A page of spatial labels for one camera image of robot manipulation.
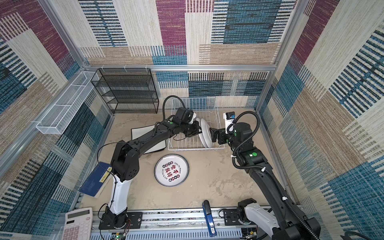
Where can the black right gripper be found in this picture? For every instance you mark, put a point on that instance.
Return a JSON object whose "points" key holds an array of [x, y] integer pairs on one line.
{"points": [[221, 134]]}

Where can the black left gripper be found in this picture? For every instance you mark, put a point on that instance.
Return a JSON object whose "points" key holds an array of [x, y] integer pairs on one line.
{"points": [[196, 128]]}

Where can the white round plate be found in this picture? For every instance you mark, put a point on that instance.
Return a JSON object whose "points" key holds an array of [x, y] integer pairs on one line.
{"points": [[201, 134], [171, 170], [206, 134]]}

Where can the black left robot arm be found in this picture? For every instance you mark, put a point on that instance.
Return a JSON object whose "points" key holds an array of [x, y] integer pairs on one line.
{"points": [[125, 160]]}

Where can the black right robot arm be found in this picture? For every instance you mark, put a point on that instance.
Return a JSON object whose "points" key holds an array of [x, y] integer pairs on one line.
{"points": [[286, 221]]}

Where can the blue stapler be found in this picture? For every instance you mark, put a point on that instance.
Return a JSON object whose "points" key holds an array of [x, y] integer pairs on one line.
{"points": [[209, 218]]}

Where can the black mesh shelf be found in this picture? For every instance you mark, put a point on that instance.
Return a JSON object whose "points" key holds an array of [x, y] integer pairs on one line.
{"points": [[127, 90]]}

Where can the blue book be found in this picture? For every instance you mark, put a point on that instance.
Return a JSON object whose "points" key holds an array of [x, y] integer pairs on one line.
{"points": [[96, 181]]}

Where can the pink calculator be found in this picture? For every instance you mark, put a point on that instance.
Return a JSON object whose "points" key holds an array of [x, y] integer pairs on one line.
{"points": [[78, 224]]}

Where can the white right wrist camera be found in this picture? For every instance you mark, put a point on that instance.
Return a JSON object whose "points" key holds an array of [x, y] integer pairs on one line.
{"points": [[229, 117]]}

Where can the white wire dish rack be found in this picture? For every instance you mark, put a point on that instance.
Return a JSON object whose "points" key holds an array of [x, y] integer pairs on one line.
{"points": [[205, 108]]}

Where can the aluminium mounting rail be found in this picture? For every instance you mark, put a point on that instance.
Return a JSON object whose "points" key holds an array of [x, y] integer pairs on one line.
{"points": [[180, 224]]}

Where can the white mesh wall basket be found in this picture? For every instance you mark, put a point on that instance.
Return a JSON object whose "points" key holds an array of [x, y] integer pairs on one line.
{"points": [[62, 112]]}

